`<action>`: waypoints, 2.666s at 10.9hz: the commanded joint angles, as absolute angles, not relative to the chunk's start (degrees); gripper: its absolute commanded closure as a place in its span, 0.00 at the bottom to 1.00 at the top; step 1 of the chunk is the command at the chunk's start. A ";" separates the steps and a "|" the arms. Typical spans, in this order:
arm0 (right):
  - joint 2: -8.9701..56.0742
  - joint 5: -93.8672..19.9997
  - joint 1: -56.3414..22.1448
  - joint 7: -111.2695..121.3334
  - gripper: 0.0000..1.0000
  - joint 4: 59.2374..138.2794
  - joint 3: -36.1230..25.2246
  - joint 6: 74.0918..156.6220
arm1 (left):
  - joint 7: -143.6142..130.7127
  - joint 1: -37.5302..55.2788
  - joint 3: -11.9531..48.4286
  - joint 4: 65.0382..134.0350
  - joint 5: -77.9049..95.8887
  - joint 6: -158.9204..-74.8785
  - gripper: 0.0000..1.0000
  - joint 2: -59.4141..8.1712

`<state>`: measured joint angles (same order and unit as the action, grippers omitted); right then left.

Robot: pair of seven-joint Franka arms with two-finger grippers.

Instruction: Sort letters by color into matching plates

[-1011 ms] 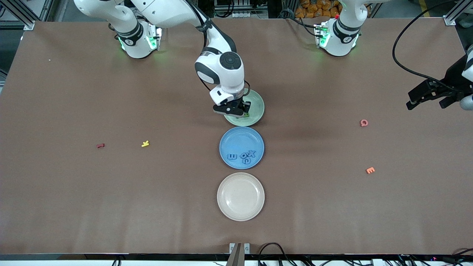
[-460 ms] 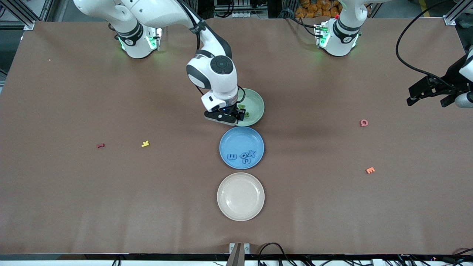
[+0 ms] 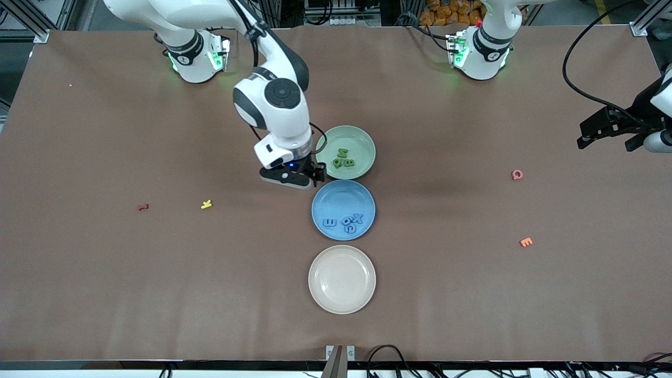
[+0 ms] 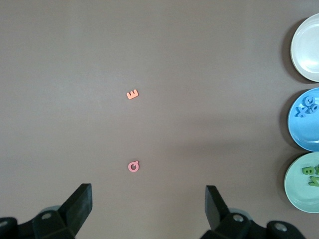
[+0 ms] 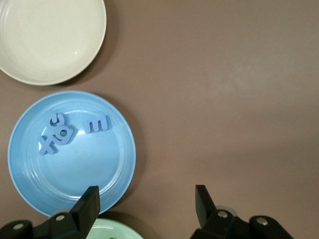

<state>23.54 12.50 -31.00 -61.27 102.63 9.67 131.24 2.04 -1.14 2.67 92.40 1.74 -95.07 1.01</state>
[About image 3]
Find pale green round plate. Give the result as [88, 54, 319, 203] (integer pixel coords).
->
[316, 125, 376, 180]

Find beige round plate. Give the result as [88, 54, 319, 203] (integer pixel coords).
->
[308, 245, 377, 315]

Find aluminium frame profile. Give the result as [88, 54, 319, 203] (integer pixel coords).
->
[630, 0, 672, 37]
[0, 0, 58, 44]

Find black looped table-edge cable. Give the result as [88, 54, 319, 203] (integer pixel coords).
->
[366, 344, 418, 378]

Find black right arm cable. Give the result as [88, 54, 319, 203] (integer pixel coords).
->
[226, 0, 328, 155]

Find silver edge bracket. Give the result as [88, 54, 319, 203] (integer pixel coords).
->
[325, 345, 356, 363]

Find brown wedge post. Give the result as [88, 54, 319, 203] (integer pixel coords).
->
[321, 345, 349, 378]

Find orange fruit mesh bag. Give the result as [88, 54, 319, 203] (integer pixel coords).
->
[419, 0, 485, 27]

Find blue round plate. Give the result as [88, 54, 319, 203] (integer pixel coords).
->
[311, 180, 376, 242]

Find brown table cover sheet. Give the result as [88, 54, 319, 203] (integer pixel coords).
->
[0, 25, 672, 364]

